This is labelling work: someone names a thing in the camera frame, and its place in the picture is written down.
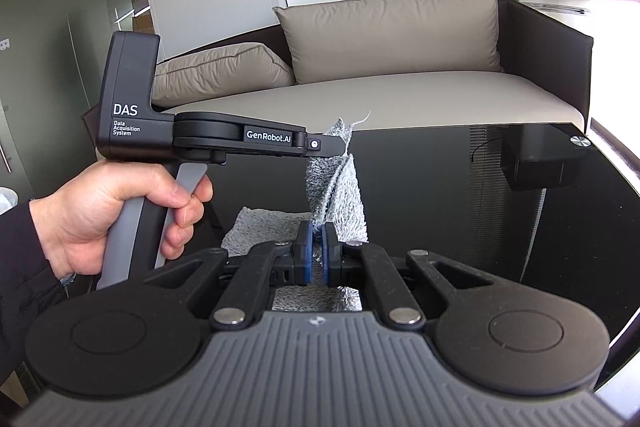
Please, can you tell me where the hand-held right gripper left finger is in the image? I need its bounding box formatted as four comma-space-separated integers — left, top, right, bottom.
142, 222, 317, 329

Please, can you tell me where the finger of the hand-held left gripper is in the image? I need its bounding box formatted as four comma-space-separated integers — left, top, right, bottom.
305, 133, 351, 158

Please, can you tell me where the small beige sofa cushion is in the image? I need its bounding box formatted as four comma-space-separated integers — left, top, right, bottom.
150, 42, 296, 110

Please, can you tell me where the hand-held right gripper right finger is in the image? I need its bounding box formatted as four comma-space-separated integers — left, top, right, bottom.
322, 222, 496, 331

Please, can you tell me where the frosted glass door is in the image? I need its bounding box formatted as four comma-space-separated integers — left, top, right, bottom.
0, 0, 135, 208

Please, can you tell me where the grey towel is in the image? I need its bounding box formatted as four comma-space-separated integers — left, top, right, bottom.
221, 109, 372, 314

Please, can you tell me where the large beige sofa cushion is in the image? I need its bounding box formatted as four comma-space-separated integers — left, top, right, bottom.
272, 0, 503, 86

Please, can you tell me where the person's left hand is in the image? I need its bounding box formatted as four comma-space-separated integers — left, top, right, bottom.
30, 159, 214, 282

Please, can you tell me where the dark brown sofa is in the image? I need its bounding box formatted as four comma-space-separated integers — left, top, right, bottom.
80, 0, 595, 164

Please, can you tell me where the person's left forearm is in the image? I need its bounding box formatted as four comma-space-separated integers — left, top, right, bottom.
0, 199, 75, 388

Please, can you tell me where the metal door handle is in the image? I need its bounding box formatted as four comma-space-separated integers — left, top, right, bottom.
0, 104, 14, 178

